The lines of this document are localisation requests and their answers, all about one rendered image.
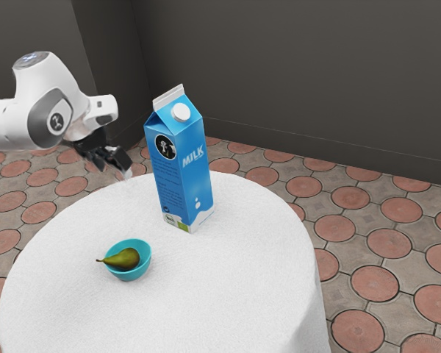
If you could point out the blue milk carton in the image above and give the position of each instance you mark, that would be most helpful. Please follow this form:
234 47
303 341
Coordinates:
180 162

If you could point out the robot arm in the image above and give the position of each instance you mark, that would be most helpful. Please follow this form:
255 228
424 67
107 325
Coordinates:
40 99

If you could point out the teal bowl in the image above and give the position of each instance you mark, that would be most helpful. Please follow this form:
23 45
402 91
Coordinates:
136 266

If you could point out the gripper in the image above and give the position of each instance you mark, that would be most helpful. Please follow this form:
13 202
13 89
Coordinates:
92 141

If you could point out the green pear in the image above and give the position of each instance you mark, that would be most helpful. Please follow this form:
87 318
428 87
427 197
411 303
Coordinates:
124 258

